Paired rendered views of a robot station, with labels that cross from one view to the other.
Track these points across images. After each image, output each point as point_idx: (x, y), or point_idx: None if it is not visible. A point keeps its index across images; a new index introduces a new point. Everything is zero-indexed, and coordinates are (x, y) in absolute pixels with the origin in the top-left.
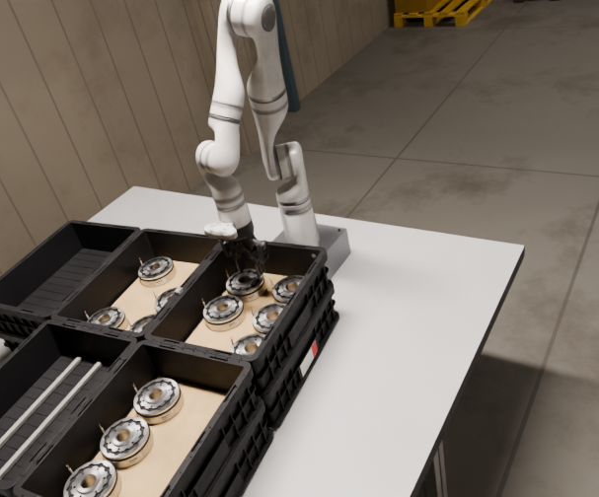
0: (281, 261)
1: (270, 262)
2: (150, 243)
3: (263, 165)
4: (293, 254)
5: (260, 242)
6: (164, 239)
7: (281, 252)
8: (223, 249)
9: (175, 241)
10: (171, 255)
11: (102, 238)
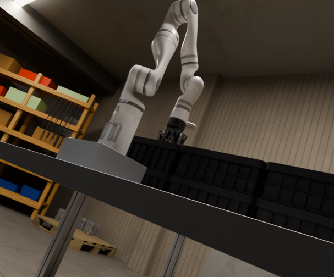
0: (142, 151)
1: (148, 155)
2: (255, 175)
3: (159, 85)
4: (137, 143)
5: (163, 131)
6: (238, 164)
7: (143, 144)
8: (182, 143)
9: (226, 162)
10: (231, 182)
11: (330, 193)
